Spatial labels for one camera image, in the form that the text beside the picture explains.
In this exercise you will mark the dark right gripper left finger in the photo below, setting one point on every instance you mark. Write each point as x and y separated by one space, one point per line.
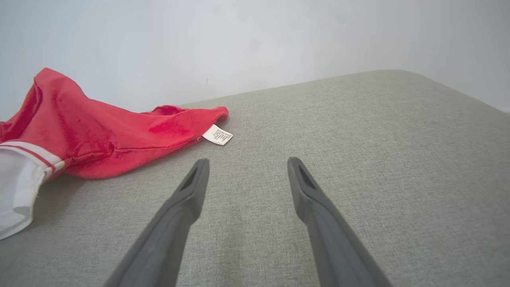
167 235

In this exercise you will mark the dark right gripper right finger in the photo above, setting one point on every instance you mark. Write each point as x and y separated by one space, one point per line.
334 239

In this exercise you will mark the red shirt with white sleeves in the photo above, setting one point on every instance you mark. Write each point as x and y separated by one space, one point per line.
99 135

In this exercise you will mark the grey fabric sofa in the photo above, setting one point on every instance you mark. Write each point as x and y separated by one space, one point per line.
358 159

